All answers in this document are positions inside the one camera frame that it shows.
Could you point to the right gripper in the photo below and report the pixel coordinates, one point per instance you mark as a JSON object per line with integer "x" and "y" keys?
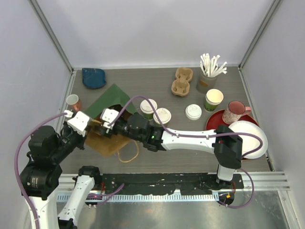
{"x": 111, "y": 131}

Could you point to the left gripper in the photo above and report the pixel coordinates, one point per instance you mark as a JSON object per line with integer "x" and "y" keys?
{"x": 81, "y": 143}

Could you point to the white cup lid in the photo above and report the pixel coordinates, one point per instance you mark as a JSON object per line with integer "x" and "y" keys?
{"x": 163, "y": 114}
{"x": 147, "y": 106}

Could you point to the green paper bag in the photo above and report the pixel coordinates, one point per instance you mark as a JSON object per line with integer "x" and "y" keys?
{"x": 114, "y": 97}

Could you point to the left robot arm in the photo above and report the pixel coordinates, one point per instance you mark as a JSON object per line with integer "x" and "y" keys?
{"x": 40, "y": 177}

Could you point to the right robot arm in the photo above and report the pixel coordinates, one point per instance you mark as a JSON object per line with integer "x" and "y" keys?
{"x": 225, "y": 144}

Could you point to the small copper cup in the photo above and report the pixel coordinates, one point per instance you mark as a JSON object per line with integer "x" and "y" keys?
{"x": 74, "y": 102}

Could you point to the stack of white lids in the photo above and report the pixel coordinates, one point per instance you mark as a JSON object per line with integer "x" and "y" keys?
{"x": 193, "y": 112}

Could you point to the cardboard cup carrier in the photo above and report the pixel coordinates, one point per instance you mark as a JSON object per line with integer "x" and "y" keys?
{"x": 181, "y": 84}

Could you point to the blue ceramic dish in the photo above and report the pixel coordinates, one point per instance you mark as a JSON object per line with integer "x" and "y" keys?
{"x": 93, "y": 78}

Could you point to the grey straw holder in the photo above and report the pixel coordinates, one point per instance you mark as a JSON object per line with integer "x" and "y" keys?
{"x": 204, "y": 83}

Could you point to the stack of green cups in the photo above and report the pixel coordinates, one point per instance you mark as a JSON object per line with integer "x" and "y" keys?
{"x": 212, "y": 99}

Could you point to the white wrapped straws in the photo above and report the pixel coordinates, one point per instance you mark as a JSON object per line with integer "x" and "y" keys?
{"x": 209, "y": 66}

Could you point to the pink speckled mug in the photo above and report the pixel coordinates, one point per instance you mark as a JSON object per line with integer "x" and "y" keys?
{"x": 235, "y": 111}

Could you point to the white plate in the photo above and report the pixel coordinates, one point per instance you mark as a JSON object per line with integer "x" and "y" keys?
{"x": 250, "y": 128}

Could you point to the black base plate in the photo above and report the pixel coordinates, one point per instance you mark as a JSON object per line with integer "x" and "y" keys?
{"x": 159, "y": 184}

